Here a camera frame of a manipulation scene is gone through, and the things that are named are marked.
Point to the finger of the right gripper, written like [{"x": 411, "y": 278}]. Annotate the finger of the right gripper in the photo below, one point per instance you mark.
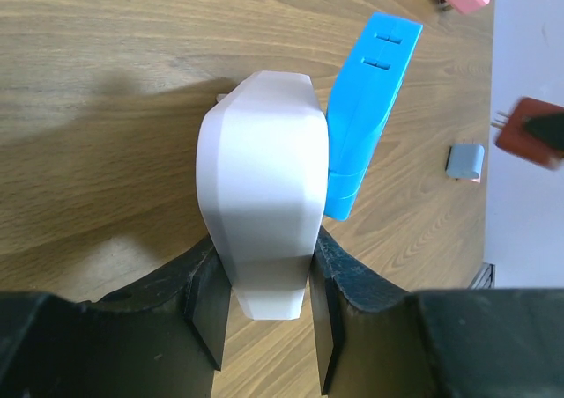
[{"x": 547, "y": 128}]

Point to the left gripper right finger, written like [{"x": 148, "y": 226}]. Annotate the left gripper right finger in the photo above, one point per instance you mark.
[{"x": 374, "y": 339}]

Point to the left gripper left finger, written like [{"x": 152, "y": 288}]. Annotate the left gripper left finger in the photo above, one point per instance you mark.
[{"x": 161, "y": 336}]

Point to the blue plug adapter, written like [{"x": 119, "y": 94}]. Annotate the blue plug adapter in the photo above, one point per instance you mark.
[{"x": 360, "y": 103}]

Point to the white triangular socket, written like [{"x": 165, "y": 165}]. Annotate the white triangular socket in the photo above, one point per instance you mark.
[{"x": 261, "y": 174}]

